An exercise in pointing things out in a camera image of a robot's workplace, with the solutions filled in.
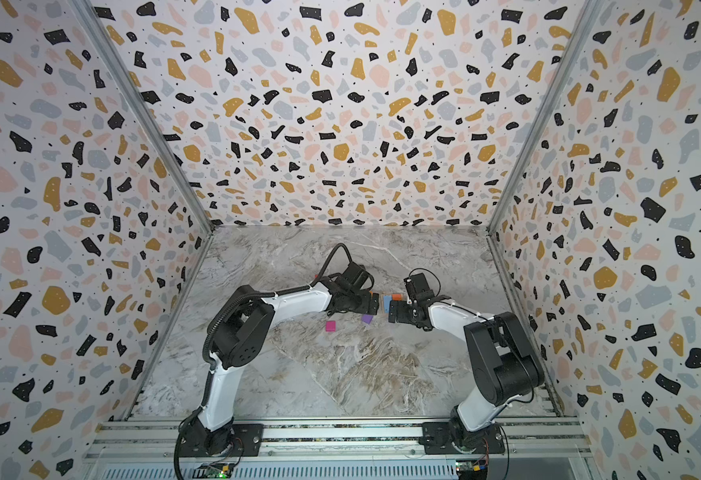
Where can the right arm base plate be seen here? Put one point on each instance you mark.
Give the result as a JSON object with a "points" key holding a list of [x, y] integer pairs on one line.
{"points": [[446, 438]]}

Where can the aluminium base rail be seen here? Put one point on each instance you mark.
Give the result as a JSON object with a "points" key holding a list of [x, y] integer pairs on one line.
{"points": [[344, 448]]}

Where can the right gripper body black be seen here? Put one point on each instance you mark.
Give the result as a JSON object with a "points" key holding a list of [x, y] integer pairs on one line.
{"points": [[398, 312]]}

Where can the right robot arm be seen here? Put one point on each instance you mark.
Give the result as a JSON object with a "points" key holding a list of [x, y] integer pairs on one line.
{"points": [[505, 367]]}

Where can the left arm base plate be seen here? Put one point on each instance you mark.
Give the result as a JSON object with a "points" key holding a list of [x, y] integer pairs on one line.
{"points": [[231, 440]]}

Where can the frame aluminium post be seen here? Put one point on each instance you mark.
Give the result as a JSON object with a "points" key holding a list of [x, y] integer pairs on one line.
{"points": [[583, 26], [85, 14]]}

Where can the right frame aluminium post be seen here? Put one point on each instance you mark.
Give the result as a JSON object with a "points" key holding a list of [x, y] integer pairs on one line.
{"points": [[583, 26]]}

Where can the left frame aluminium post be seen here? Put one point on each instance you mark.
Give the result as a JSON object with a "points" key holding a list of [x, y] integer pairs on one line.
{"points": [[85, 14]]}

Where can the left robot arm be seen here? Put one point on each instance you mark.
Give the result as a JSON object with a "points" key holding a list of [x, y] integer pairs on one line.
{"points": [[237, 335]]}

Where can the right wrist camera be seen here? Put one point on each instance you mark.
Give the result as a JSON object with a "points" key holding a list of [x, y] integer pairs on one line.
{"points": [[417, 288]]}

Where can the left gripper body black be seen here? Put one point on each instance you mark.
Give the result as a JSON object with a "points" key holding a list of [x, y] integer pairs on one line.
{"points": [[350, 306]]}

